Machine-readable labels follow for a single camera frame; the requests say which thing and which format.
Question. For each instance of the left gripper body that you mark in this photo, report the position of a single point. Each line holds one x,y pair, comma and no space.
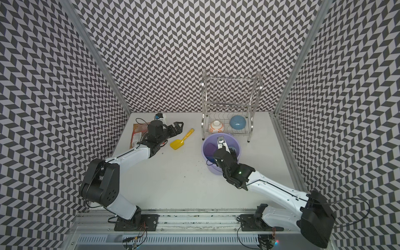
166,134

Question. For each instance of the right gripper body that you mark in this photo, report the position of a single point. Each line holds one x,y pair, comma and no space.
225,174

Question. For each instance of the yellow toy shovel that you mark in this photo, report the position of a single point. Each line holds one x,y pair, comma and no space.
179,143

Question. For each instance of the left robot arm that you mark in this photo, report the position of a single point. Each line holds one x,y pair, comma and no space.
101,183

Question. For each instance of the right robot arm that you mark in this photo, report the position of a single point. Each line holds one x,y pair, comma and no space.
307,213

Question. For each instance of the red candy bag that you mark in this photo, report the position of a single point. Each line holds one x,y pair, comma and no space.
138,132

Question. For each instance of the purple plastic bucket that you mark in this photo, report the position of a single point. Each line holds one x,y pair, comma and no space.
231,142

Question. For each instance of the red white patterned bowl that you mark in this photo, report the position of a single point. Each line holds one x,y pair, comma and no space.
216,126

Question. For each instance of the blue ceramic bowl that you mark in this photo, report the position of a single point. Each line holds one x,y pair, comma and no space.
237,122

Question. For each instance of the metal dish rack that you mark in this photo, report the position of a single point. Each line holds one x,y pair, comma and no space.
224,97

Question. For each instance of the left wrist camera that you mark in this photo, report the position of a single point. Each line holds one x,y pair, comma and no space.
160,117

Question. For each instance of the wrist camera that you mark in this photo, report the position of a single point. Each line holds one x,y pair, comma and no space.
160,117
221,143

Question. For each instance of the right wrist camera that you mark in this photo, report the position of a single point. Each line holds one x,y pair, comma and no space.
221,143

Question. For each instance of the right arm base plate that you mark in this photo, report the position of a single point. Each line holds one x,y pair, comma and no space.
249,223

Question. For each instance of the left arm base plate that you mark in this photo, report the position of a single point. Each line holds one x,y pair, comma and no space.
146,222

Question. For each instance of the aluminium front rail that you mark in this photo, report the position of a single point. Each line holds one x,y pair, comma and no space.
169,221

